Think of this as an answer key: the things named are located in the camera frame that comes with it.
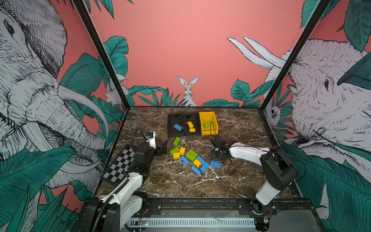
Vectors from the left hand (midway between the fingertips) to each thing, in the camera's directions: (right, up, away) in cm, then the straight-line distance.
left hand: (160, 137), depth 84 cm
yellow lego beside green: (+12, -10, +9) cm, 18 cm away
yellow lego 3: (+19, +3, +20) cm, 28 cm away
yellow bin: (+31, +13, +25) cm, 42 cm away
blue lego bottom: (+21, -20, +1) cm, 29 cm away
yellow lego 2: (+22, -16, +4) cm, 28 cm away
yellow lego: (+9, -13, +7) cm, 17 cm away
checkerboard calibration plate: (-26, -19, -1) cm, 32 cm away
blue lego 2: (+34, -17, +4) cm, 38 cm away
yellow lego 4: (+18, +7, +23) cm, 30 cm away
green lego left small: (+8, -10, +10) cm, 15 cm away
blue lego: (+14, -15, +5) cm, 21 cm away
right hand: (+33, -12, +8) cm, 36 cm away
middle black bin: (+23, +11, +32) cm, 41 cm away
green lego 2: (+31, +7, +22) cm, 38 cm away
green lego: (+8, -5, +17) cm, 19 cm away
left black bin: (+7, +7, +23) cm, 25 cm away
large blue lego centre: (+27, -18, +4) cm, 32 cm away
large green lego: (+19, -13, +8) cm, 24 cm away
